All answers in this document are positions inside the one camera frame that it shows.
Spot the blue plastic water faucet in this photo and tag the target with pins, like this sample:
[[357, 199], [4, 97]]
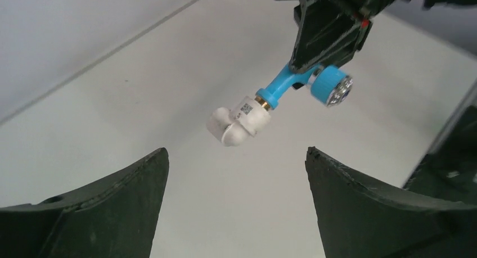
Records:
[[327, 84]]

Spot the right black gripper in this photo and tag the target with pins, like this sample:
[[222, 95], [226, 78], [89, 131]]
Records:
[[331, 32]]

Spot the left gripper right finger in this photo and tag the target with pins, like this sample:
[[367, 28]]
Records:
[[361, 216]]

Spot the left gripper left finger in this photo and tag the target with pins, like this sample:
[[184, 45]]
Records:
[[115, 216]]

